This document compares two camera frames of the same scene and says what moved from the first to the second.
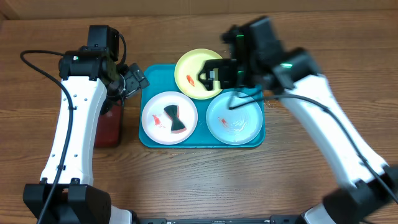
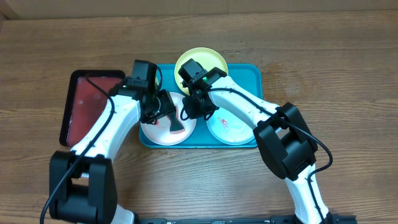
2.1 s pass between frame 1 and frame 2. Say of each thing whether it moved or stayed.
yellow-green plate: stayed
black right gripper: moved
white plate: stayed
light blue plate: stayed
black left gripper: moved
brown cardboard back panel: stayed
